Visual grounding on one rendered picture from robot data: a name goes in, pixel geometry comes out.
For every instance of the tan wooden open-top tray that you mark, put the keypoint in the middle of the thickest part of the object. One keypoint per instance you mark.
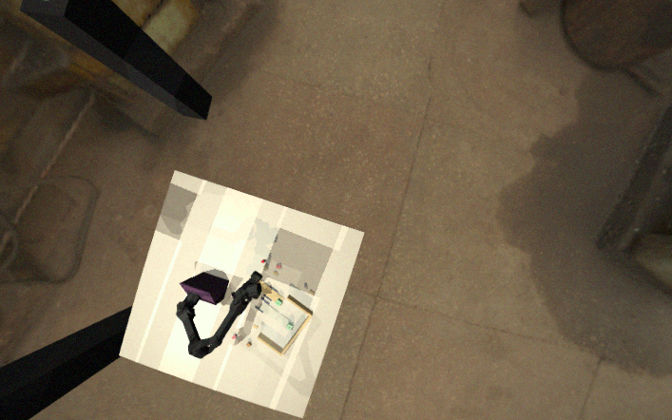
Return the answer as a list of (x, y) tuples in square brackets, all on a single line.
[(285, 326)]

